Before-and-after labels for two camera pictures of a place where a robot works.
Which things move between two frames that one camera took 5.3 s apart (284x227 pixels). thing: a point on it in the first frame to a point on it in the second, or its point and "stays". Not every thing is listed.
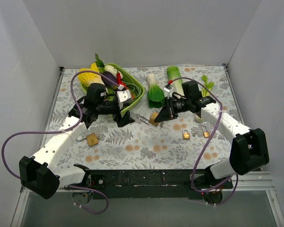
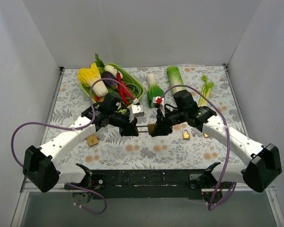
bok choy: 155,94 stays
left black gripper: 119,113 to 128,127
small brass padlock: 186,135 stays
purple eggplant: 108,83 stays
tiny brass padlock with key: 207,134 stays
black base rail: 152,184 stays
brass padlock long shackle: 151,120 to 151,127
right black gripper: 168,109 to 164,125
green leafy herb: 99,62 stays
